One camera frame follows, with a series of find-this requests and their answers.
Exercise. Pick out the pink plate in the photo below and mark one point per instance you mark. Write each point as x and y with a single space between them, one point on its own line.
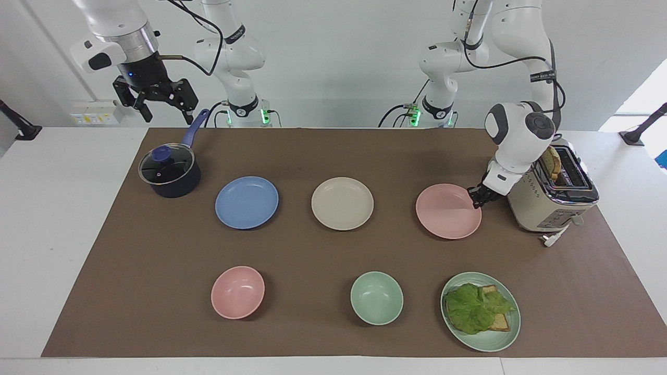
445 213

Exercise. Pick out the green plate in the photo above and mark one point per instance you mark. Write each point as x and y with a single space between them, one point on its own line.
495 341

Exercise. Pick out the white wall socket strip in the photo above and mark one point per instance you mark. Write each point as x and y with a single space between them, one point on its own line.
96 113

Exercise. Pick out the cream and chrome toaster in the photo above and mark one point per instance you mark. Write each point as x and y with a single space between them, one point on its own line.
542 208

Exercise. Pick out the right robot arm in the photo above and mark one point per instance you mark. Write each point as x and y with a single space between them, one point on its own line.
237 57

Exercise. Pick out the glass lid with blue knob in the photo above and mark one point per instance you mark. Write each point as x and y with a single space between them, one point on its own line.
174 169

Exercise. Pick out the green lettuce leaf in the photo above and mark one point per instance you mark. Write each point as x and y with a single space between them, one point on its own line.
471 310

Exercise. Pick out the blue plate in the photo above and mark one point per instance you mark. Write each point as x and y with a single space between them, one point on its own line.
246 203

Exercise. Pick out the dark blue saucepan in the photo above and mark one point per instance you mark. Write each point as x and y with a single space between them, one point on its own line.
180 188

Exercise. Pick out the white power plug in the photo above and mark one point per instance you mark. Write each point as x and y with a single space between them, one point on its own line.
551 239

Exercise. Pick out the black stand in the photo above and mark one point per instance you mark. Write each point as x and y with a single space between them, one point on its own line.
21 127
641 130

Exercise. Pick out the green bowl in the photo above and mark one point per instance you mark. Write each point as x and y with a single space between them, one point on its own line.
376 298

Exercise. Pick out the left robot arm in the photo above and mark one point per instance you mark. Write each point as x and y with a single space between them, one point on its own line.
518 130

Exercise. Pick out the pink bowl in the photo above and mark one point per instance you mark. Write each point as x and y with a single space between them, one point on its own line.
237 292

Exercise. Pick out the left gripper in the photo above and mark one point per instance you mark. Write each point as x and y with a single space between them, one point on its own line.
492 191

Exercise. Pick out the beige plate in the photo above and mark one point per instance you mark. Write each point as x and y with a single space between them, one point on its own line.
342 204

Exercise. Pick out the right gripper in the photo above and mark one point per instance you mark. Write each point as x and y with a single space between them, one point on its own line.
143 73

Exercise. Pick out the toasted bread slice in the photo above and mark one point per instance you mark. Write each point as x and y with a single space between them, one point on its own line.
552 162
501 323

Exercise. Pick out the blue object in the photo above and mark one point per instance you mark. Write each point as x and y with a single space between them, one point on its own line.
662 159

